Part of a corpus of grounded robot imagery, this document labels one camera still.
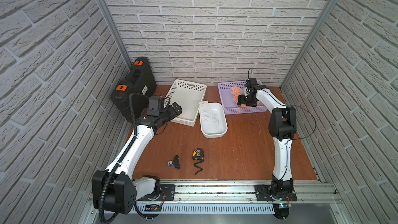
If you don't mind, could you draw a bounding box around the white perforated plastic basket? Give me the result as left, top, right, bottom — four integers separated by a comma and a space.
167, 79, 207, 127

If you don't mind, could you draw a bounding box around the aluminium mounting rail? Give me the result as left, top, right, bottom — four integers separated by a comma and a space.
136, 180, 342, 215

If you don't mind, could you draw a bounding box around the black plastic tool case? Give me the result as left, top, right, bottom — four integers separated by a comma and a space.
110, 57, 157, 123

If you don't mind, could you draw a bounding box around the purple perforated plastic basket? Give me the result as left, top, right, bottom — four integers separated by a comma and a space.
218, 80, 272, 115

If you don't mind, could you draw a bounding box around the white plastic tub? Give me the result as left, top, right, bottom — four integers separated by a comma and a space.
201, 103, 228, 139

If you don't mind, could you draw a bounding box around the small black gripper part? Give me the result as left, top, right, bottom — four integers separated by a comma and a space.
167, 155, 180, 170

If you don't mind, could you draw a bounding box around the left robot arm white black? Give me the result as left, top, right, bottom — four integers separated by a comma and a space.
91, 96, 182, 224

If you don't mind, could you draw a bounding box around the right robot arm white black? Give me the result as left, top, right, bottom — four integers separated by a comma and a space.
237, 86, 296, 201

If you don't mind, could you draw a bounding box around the yellow black tape measure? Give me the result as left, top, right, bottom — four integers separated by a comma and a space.
192, 148, 204, 161

